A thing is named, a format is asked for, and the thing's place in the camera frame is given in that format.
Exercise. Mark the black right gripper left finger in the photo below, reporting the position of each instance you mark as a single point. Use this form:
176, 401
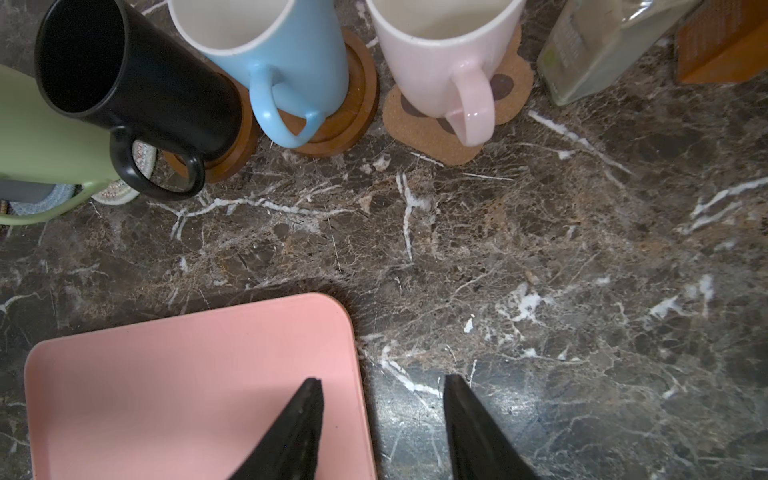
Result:
290, 447

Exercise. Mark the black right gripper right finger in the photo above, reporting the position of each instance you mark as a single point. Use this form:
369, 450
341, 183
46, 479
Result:
478, 447

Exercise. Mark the multicolour stitched white coaster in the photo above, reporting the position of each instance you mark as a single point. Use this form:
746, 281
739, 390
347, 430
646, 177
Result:
119, 192

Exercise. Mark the brown paw shaped coaster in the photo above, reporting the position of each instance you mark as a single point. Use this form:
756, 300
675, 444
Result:
435, 139

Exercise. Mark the round brown wooden coaster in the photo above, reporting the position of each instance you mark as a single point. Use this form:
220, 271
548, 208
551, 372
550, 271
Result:
348, 114

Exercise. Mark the light blue woven coaster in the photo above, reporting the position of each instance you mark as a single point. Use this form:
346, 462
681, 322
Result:
59, 195

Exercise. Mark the pink white mug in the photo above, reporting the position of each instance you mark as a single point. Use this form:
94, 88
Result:
443, 54

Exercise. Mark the light blue mug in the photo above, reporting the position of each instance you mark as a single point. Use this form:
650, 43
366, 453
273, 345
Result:
290, 55

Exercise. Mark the green white mug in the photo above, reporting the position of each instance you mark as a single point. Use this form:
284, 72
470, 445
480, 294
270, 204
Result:
39, 145

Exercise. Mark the black mug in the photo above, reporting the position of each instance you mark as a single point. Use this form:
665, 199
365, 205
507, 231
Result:
104, 63

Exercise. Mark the pink tray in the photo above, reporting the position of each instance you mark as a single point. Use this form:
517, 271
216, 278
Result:
189, 397

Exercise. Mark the clear bottle black cap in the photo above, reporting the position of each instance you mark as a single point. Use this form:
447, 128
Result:
594, 42

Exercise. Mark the orange bottle black cap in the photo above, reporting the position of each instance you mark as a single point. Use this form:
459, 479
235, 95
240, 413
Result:
723, 42

